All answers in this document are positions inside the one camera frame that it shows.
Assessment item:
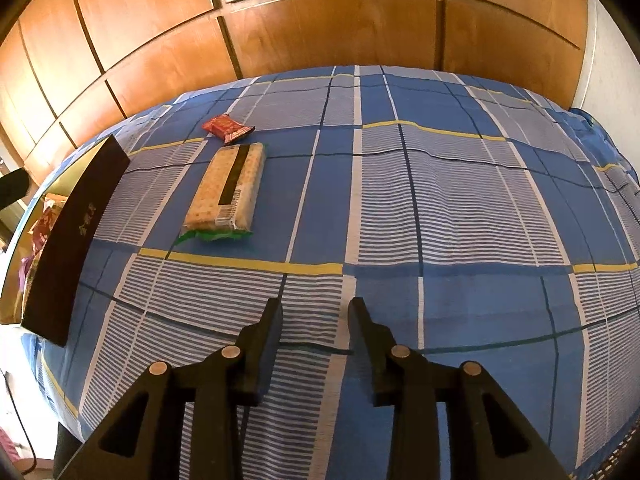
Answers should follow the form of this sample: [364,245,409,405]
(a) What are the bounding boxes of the purple snack packet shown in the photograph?
[19,255,37,292]

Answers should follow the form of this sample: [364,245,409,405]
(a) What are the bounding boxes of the blue plaid blanket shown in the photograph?
[20,64,640,480]

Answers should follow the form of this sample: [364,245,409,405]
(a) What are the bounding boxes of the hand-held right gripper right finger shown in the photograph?
[347,296,571,480]

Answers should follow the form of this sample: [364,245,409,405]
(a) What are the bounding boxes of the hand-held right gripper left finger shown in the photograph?
[52,297,284,480]

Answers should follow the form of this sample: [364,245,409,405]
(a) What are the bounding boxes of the black cable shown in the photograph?
[0,370,40,472]

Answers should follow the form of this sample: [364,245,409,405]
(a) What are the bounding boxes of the wooden panelled wardrobe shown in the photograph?
[0,0,591,181]

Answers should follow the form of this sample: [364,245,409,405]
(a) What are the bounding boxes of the clear soda cracker packet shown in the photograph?
[179,142,268,242]

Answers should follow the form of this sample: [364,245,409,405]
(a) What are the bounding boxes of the red patterned snack packet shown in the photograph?
[31,200,63,256]

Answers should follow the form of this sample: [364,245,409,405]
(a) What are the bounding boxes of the gold metal tin box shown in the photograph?
[0,135,132,348]

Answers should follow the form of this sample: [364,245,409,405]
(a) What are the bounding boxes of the red white snack packet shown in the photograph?
[201,114,256,145]

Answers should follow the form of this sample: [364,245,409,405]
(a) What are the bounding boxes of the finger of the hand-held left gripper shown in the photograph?
[0,169,32,211]

